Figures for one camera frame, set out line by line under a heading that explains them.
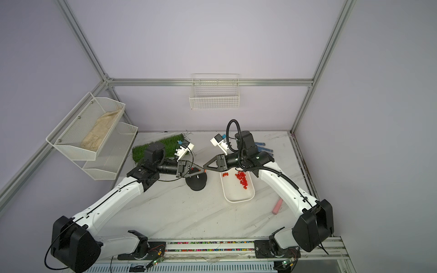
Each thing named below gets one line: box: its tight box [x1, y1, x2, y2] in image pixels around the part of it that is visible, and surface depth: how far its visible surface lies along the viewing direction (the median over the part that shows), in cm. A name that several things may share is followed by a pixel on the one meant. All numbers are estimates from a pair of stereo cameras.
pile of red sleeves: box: [222, 171, 249, 190], surface depth 100 cm
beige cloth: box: [80, 108, 123, 152], surface depth 81 cm
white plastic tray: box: [219, 167, 256, 204], surface depth 94 cm
